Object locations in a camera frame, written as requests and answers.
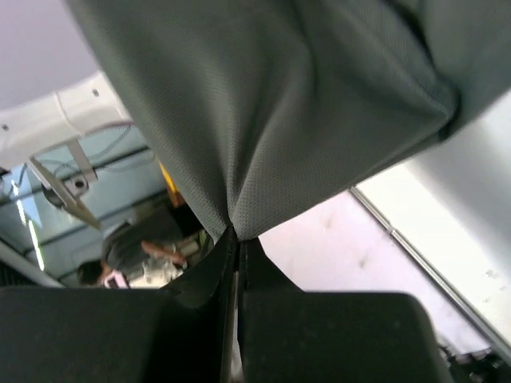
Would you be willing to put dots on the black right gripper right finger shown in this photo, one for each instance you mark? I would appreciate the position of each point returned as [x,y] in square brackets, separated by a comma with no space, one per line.
[288,335]

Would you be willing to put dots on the dark grey t-shirt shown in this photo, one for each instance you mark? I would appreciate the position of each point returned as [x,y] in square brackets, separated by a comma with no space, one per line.
[260,110]

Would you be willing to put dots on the white overhead frame bracket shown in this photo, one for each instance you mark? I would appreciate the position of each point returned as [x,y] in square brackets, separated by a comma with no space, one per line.
[61,117]

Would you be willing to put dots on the person in grey shirt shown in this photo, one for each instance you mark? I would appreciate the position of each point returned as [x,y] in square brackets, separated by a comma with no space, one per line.
[129,247]

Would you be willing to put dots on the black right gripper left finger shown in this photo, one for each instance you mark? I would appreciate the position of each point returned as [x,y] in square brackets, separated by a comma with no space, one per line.
[181,332]

